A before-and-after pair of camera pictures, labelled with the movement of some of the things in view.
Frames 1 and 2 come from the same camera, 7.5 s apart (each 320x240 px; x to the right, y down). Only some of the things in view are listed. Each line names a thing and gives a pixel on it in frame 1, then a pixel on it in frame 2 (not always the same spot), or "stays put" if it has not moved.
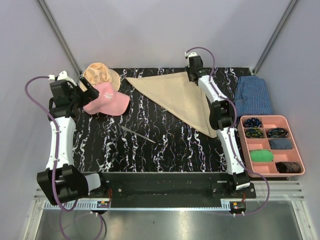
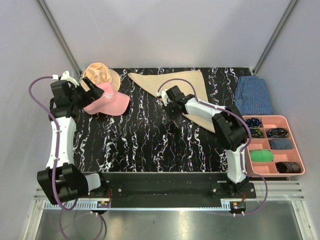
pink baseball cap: x=110 y=102 stays put
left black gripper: x=88 y=95 stays put
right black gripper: x=188 y=70 to x=175 y=117
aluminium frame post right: x=266 y=49 stays put
